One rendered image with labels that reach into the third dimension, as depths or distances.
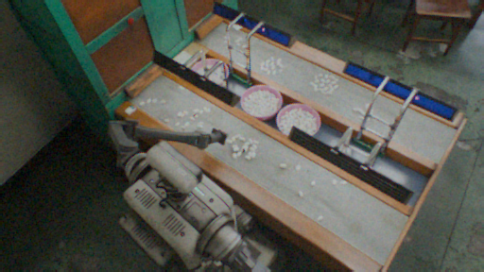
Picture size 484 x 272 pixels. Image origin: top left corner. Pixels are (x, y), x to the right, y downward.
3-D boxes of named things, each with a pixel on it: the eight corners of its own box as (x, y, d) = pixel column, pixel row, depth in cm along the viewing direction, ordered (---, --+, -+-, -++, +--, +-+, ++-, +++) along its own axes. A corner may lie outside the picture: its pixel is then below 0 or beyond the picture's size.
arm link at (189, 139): (122, 140, 187) (124, 120, 185) (124, 137, 193) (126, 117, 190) (206, 152, 195) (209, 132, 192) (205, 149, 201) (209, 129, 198)
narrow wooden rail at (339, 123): (427, 179, 212) (435, 170, 203) (192, 56, 280) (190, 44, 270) (431, 173, 215) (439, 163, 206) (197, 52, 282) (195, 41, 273)
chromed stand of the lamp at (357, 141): (382, 159, 219) (406, 111, 182) (352, 143, 227) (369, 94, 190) (396, 137, 227) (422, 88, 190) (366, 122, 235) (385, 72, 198)
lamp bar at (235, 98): (233, 108, 199) (232, 99, 194) (151, 62, 223) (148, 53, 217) (241, 99, 203) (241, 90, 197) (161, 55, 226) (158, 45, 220)
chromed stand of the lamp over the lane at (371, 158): (350, 210, 202) (369, 169, 165) (318, 190, 210) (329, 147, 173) (366, 184, 210) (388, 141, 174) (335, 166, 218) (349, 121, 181)
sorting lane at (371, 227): (382, 266, 180) (384, 265, 179) (129, 102, 248) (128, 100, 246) (407, 219, 193) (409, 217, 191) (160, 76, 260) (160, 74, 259)
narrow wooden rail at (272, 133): (404, 224, 199) (410, 215, 190) (163, 82, 266) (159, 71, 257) (407, 215, 201) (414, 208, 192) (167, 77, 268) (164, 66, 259)
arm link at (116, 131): (104, 136, 188) (106, 117, 185) (131, 137, 194) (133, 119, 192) (117, 169, 150) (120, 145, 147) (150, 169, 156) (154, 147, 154)
